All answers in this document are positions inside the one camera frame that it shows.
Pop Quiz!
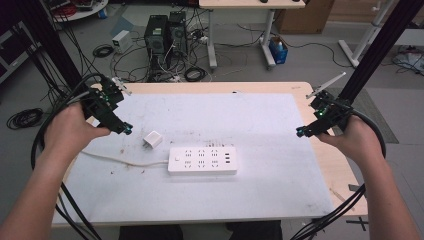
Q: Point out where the blue box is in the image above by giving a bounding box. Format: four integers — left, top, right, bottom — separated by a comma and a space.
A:
268, 35, 289, 65

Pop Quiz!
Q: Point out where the round white table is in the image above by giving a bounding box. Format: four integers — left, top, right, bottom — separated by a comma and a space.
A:
42, 0, 110, 24

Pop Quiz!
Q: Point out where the white metal stand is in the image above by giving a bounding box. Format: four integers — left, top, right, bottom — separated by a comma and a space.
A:
337, 0, 398, 69

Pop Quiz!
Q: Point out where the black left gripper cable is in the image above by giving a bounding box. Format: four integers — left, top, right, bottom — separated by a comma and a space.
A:
30, 72, 103, 240

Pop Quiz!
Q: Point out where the black computer tower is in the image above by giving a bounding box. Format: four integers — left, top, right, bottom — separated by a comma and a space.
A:
167, 10, 189, 68
143, 14, 170, 80

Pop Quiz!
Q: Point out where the person's right hand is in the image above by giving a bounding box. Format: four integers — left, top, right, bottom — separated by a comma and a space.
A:
315, 115, 385, 167

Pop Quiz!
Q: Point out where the wooden table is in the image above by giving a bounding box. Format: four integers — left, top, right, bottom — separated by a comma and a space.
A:
51, 81, 369, 228

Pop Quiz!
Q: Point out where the white power strip cable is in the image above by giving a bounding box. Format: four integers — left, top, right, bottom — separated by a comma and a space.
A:
80, 150, 170, 168

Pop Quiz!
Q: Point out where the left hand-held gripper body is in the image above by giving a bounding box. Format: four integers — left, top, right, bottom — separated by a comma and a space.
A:
80, 75, 133, 127

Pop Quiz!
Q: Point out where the white table mat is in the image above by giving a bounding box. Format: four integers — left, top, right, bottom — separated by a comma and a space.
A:
52, 92, 335, 225

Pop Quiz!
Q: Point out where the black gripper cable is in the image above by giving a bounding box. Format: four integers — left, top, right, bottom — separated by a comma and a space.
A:
289, 109, 388, 240
30, 72, 103, 240

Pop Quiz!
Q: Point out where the small white box device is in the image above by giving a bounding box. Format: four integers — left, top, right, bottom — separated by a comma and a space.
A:
111, 29, 135, 55

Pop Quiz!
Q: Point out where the brown cardboard box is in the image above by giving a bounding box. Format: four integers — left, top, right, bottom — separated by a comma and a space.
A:
274, 0, 335, 35

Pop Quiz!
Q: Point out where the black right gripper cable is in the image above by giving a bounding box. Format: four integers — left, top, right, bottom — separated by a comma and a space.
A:
289, 109, 388, 240

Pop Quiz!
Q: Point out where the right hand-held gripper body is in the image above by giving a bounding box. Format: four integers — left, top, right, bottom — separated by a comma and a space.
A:
305, 72, 354, 132

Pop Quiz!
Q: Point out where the wooden desk with white legs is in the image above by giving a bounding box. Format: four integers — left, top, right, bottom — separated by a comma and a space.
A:
198, 0, 307, 71

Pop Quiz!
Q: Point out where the black metal frame post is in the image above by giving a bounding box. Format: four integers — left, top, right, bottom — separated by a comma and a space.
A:
337, 0, 424, 105
14, 0, 84, 90

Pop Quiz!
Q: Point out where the coiled black cable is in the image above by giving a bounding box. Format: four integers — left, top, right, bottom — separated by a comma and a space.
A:
183, 66, 209, 83
6, 107, 45, 131
92, 43, 115, 59

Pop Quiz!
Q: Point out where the white power strip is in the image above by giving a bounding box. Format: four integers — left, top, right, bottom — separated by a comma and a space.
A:
167, 146, 239, 177

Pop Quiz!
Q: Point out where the person's left hand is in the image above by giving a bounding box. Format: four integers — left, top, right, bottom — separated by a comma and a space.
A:
43, 102, 112, 162

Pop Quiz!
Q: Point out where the white charger adapter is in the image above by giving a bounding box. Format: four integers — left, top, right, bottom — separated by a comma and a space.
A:
142, 130, 164, 150

